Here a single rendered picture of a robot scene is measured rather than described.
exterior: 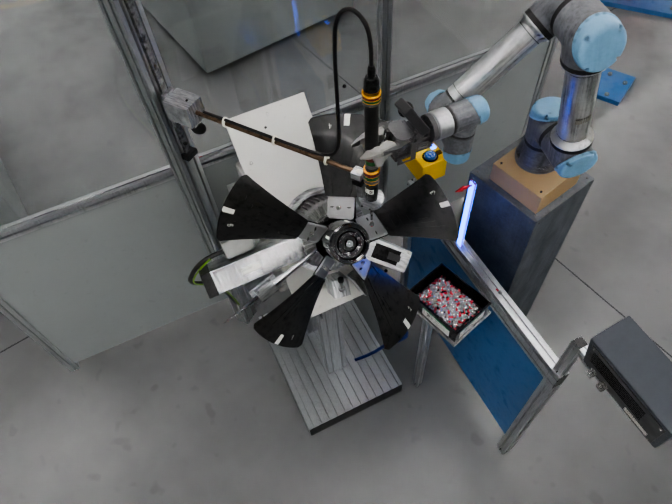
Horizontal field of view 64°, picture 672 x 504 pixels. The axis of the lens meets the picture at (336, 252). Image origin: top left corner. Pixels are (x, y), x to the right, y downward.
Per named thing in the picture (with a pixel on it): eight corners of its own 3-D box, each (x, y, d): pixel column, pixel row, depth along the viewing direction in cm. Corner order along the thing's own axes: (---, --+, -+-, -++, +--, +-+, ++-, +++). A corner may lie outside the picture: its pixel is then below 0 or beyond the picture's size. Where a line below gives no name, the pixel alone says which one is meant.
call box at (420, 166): (398, 159, 201) (399, 138, 193) (422, 150, 203) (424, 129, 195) (420, 188, 193) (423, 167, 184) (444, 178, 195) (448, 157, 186)
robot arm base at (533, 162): (531, 134, 188) (537, 112, 180) (570, 154, 181) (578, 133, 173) (505, 159, 183) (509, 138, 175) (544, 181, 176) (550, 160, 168)
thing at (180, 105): (166, 120, 164) (157, 98, 157) (181, 106, 167) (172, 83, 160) (193, 130, 160) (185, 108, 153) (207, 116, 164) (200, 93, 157)
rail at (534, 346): (406, 194, 216) (407, 180, 210) (415, 190, 217) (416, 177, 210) (551, 388, 168) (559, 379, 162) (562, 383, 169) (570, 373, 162)
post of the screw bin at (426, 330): (412, 382, 253) (426, 295, 187) (417, 378, 254) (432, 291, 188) (416, 386, 251) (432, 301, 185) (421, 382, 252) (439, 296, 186)
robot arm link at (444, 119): (456, 118, 132) (438, 99, 136) (440, 125, 131) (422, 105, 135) (452, 141, 138) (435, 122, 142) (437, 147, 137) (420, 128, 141)
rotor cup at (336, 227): (322, 267, 161) (335, 278, 149) (306, 223, 157) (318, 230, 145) (365, 249, 164) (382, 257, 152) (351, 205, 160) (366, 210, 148)
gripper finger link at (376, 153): (367, 178, 131) (397, 161, 134) (367, 161, 127) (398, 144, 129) (359, 171, 133) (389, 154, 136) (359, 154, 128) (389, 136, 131)
